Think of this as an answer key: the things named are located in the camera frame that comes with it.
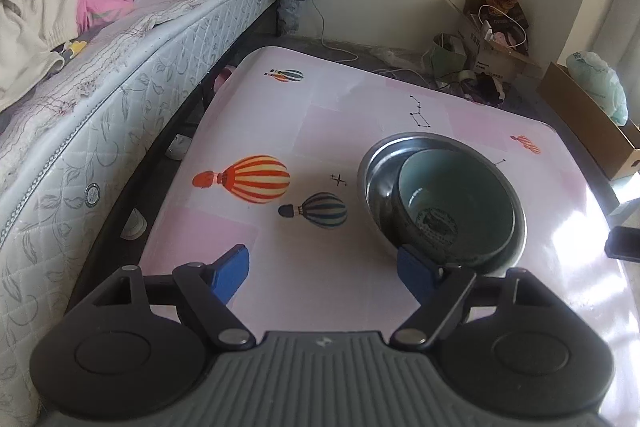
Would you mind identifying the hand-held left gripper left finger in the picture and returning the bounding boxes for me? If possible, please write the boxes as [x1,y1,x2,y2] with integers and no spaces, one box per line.
[92,244,256,352]

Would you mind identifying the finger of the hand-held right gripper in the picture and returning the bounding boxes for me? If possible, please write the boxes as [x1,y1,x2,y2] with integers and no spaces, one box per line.
[604,227,640,264]

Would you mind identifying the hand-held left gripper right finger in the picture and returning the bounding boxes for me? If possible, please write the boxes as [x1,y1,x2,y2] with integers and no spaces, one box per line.
[391,246,548,350]

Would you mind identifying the teal ceramic bowl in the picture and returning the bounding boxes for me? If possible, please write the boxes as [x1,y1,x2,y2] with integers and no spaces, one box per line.
[397,148,516,270]

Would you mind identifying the grey storage box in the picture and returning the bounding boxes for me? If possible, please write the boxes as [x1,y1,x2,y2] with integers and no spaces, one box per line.
[607,194,640,228]

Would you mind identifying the long cardboard box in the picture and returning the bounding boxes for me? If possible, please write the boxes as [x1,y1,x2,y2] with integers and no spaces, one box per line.
[537,62,640,180]

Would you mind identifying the green plastic bag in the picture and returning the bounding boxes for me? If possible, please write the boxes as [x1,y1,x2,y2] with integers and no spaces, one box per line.
[566,51,628,126]

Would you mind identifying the pink printed tablecloth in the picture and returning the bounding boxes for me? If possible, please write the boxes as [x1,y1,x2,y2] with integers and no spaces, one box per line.
[135,47,640,427]

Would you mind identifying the white quilted mattress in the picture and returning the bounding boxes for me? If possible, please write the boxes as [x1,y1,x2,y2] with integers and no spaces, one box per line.
[0,0,278,427]

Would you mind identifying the small green box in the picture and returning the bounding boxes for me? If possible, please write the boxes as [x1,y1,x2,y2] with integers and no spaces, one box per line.
[425,32,468,80]

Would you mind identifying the open cardboard box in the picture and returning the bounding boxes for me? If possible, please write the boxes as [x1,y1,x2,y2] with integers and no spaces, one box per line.
[445,0,543,82]

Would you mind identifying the brown paper bag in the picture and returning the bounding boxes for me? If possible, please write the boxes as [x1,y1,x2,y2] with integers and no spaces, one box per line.
[462,0,531,55]

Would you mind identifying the cream garment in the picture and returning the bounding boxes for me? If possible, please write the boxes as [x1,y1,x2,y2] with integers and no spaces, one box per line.
[0,0,93,110]

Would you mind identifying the white cable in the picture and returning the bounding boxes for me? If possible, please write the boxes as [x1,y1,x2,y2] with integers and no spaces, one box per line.
[309,0,361,64]

